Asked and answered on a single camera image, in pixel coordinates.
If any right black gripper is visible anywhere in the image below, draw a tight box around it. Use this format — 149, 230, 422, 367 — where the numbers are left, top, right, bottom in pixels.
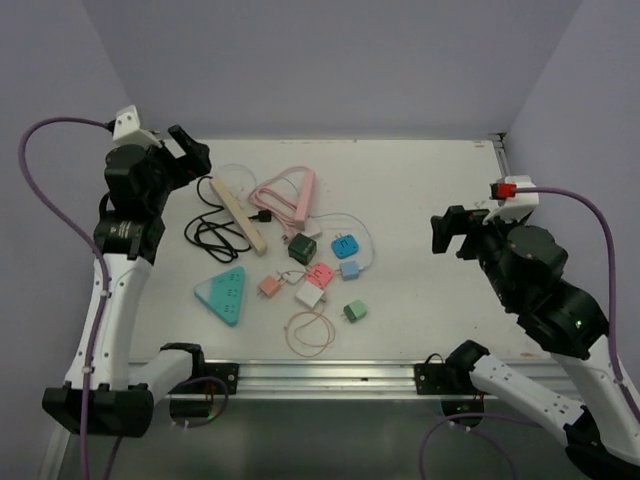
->
430, 203, 527, 306

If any teal plug adapter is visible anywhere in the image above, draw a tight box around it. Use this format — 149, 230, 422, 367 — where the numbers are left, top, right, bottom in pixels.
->
330, 234, 359, 260

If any blue plug adapter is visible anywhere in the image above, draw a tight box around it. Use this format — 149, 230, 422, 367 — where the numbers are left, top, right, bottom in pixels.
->
339, 261, 361, 281

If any mint green plug adapter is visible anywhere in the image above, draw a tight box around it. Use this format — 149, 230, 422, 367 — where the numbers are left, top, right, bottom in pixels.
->
342, 300, 368, 323

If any teal triangular socket adapter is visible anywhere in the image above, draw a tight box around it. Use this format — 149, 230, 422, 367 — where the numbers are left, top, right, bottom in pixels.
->
193, 266, 246, 327

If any white charger plug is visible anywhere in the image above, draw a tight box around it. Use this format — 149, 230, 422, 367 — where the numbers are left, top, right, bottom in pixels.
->
303, 217, 323, 239

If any pink plug adapter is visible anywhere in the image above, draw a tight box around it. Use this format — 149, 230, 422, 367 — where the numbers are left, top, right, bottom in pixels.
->
305, 262, 335, 290

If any dark green cube plug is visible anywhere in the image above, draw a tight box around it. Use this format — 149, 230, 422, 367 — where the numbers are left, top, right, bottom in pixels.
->
282, 233, 317, 266

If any pink plug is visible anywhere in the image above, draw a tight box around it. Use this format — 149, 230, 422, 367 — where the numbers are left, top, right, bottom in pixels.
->
257, 275, 284, 299

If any white usb charger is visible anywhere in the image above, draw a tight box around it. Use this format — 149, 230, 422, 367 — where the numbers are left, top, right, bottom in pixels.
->
294, 281, 325, 310

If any beige power strip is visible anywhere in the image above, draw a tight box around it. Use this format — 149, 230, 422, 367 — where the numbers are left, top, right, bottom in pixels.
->
209, 176, 267, 256

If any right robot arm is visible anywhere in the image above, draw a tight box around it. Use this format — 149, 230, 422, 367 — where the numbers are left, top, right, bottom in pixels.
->
430, 206, 639, 479

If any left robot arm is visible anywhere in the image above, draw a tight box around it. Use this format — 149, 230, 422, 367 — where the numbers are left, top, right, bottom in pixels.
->
42, 125, 211, 438

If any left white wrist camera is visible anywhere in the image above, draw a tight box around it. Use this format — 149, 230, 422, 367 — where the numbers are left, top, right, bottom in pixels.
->
112, 105, 161, 147

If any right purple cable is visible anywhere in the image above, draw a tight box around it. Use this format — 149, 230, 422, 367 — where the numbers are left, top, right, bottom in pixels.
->
418, 185, 640, 480

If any purple cable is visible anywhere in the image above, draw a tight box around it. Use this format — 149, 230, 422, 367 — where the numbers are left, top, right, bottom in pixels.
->
18, 117, 114, 480
418, 185, 640, 480

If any black power cord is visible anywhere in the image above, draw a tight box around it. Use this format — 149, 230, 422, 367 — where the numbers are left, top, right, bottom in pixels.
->
183, 174, 274, 264

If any pink thick power cord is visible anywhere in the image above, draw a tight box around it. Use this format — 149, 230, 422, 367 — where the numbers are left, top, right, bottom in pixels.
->
248, 167, 311, 242

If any light blue thin cable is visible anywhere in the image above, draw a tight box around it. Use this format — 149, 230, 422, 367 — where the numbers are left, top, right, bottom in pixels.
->
312, 212, 376, 274

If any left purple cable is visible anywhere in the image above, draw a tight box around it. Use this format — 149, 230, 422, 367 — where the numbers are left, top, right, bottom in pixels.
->
18, 117, 114, 480

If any aluminium front rail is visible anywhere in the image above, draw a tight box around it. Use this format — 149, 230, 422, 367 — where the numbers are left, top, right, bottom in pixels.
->
124, 357, 576, 401

